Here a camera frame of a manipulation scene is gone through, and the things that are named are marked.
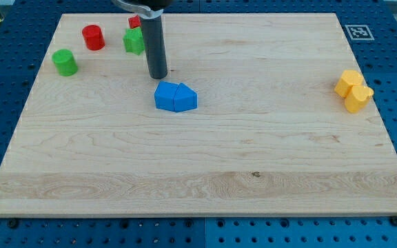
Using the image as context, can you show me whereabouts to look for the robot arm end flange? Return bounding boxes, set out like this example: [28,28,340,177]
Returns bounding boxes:
[112,0,173,19]

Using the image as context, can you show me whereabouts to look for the blue pentagon block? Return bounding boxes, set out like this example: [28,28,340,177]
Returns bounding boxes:
[174,83,198,112]

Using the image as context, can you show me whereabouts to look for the blue cube block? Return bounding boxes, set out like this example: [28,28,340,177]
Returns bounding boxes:
[154,81,179,112]

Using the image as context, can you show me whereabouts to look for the wooden board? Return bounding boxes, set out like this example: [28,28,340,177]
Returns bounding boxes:
[0,13,397,218]

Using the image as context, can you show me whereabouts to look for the green star block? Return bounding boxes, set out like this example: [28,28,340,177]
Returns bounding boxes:
[123,27,145,55]

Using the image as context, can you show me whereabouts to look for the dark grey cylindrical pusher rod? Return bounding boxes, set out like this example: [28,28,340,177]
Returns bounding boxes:
[140,16,167,79]

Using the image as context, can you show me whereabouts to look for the small red block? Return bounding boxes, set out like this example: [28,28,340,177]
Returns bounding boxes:
[128,15,141,29]

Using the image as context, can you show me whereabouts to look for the red cylinder block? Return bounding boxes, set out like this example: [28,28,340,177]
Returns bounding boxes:
[81,25,105,51]

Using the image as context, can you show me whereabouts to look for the green cylinder block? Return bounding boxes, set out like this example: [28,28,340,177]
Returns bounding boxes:
[52,49,79,76]

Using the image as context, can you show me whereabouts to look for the yellow hexagon block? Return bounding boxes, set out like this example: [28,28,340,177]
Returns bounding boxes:
[334,70,364,98]

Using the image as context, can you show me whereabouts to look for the yellow heart block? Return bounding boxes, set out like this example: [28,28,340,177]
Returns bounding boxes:
[344,85,374,113]

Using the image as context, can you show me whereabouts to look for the white fiducial marker tag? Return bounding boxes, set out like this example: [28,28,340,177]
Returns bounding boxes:
[345,24,374,41]

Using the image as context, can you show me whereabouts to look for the black board mounting screw left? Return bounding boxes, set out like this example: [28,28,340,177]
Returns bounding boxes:
[7,218,19,229]

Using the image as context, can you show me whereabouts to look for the black board mounting screw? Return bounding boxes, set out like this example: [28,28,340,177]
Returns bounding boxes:
[389,216,397,227]
[7,218,19,229]

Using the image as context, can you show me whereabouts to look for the black board mounting screw right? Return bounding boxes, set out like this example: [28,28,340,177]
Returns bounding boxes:
[389,216,397,227]

